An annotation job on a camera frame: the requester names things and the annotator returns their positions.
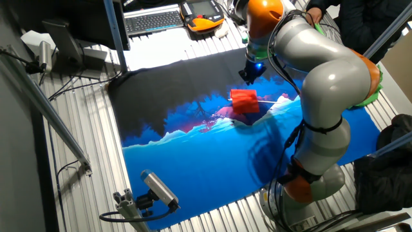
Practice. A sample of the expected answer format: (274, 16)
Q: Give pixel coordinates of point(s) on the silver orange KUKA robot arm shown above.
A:
(334, 80)

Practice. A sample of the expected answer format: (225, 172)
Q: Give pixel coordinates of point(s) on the grey monitor stand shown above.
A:
(64, 42)

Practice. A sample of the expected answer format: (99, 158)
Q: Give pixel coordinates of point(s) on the orange black teach pendant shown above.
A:
(206, 24)

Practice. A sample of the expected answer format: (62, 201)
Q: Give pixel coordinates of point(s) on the green wrist mounting plate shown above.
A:
(257, 53)

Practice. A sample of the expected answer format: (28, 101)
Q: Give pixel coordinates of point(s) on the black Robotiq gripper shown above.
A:
(256, 68)

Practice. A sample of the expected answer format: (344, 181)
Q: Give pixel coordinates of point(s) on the grey metal rail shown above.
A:
(380, 225)

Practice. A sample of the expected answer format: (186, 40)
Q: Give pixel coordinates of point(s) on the person right hand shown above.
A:
(313, 16)

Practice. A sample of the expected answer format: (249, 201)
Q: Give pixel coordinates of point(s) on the landscape printed cloth mat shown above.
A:
(193, 161)

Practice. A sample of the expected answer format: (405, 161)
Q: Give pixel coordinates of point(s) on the black camera ball mount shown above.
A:
(145, 202)

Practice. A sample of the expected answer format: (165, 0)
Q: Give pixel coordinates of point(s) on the black computer monitor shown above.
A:
(64, 13)

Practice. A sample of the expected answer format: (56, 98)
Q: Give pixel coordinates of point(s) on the small white lump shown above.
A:
(222, 31)

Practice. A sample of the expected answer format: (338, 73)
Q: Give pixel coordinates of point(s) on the black bag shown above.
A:
(383, 180)

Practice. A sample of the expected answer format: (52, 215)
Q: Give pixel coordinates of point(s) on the person right forearm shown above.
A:
(317, 4)

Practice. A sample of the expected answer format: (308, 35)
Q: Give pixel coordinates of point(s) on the person dark jacket torso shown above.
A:
(363, 22)

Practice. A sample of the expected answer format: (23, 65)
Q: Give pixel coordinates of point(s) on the small white sheet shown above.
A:
(32, 38)

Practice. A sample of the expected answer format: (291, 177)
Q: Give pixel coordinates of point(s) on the aluminium extrusion bracket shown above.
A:
(127, 209)

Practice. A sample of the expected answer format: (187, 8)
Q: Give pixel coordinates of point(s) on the black computer keyboard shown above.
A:
(151, 21)

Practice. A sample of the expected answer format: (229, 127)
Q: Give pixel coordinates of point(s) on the aluminium frame bar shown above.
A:
(48, 112)
(389, 30)
(114, 32)
(396, 143)

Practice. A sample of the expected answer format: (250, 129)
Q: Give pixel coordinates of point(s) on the small silver camera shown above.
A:
(45, 54)

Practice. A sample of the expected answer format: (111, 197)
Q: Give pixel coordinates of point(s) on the silver camera with blue cap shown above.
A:
(157, 187)

